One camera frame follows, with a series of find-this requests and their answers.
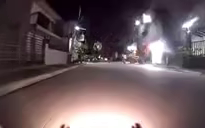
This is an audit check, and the grey asphalt road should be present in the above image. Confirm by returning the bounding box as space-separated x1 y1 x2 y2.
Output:
0 61 205 128

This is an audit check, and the utility pole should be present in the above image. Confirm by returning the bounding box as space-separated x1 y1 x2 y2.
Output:
76 5 83 38

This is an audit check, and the lit building front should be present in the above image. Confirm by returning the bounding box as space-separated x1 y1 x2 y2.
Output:
134 13 173 65

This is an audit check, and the pale concrete sidewalk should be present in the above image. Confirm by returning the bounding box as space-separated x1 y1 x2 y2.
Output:
0 63 83 100

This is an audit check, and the building with shuttered front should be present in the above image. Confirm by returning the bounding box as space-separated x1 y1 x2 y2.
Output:
0 0 71 66

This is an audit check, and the metal railing fence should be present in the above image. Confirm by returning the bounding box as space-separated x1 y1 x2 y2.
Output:
190 38 205 58

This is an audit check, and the white low wall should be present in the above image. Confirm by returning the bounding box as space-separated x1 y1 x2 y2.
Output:
44 44 70 66

